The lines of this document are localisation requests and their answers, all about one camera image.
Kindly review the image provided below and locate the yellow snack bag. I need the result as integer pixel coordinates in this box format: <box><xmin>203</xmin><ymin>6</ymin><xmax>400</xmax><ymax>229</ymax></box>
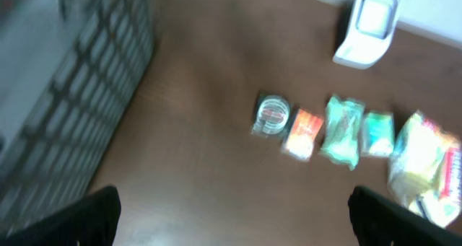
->
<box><xmin>388</xmin><ymin>111</ymin><xmax>461</xmax><ymax>228</ymax></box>

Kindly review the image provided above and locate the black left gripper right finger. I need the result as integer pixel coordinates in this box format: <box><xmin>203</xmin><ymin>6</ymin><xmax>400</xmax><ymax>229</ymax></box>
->
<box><xmin>348</xmin><ymin>185</ymin><xmax>461</xmax><ymax>246</ymax></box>

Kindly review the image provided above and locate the orange tissue pack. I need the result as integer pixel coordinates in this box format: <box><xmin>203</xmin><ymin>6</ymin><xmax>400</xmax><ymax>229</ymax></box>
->
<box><xmin>282</xmin><ymin>108</ymin><xmax>324</xmax><ymax>162</ymax></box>

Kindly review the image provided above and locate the teal snack packet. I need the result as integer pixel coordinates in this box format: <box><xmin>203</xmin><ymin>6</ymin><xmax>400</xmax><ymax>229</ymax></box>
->
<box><xmin>320</xmin><ymin>95</ymin><xmax>365</xmax><ymax>171</ymax></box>

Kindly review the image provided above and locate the teal tissue pack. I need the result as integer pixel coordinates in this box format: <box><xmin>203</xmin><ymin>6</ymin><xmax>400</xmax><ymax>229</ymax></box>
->
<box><xmin>361</xmin><ymin>111</ymin><xmax>395</xmax><ymax>157</ymax></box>

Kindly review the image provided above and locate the dark grey plastic basket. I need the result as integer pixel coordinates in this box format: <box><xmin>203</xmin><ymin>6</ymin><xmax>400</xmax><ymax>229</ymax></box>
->
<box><xmin>1</xmin><ymin>0</ymin><xmax>154</xmax><ymax>237</ymax></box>

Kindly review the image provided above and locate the round clear packaged item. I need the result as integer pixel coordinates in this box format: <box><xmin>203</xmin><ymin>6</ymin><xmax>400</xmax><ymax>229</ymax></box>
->
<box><xmin>250</xmin><ymin>92</ymin><xmax>292</xmax><ymax>139</ymax></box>

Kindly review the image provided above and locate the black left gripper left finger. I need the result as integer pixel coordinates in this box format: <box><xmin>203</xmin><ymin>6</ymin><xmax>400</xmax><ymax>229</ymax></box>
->
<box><xmin>1</xmin><ymin>185</ymin><xmax>121</xmax><ymax>246</ymax></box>

